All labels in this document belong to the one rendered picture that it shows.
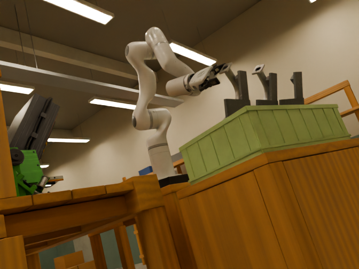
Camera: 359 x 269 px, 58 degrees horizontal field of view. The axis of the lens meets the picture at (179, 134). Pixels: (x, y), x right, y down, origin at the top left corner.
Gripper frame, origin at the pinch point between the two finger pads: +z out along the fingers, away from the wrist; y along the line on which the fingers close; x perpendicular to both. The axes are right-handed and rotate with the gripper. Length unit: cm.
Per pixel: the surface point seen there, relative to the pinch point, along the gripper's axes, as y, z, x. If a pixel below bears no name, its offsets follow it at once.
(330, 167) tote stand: -16, 32, 42
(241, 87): -4.2, 8.4, 6.1
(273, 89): 8.6, 11.3, 19.7
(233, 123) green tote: -24.7, 14.0, 6.6
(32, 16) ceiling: 211, -466, -95
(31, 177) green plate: -60, -95, -7
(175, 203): -39, -36, 38
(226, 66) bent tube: 1.3, 3.5, -1.5
